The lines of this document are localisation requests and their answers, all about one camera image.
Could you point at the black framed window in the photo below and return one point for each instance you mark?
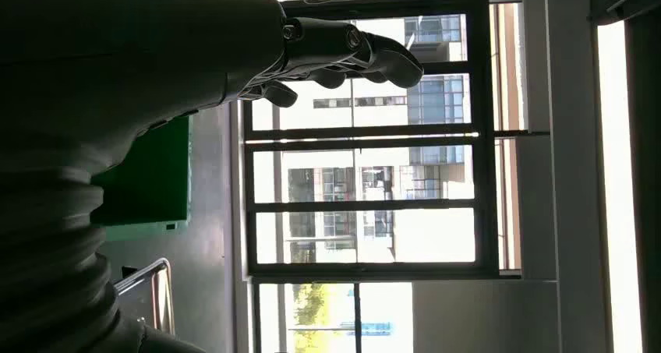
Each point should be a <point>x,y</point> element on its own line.
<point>361,139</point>

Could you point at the green box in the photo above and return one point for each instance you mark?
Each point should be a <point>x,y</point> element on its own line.
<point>147,180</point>

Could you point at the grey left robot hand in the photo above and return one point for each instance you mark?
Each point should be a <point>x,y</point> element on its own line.
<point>155,56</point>

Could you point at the ribbed grey left arm sleeve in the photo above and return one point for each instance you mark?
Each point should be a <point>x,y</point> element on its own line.
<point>49,258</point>

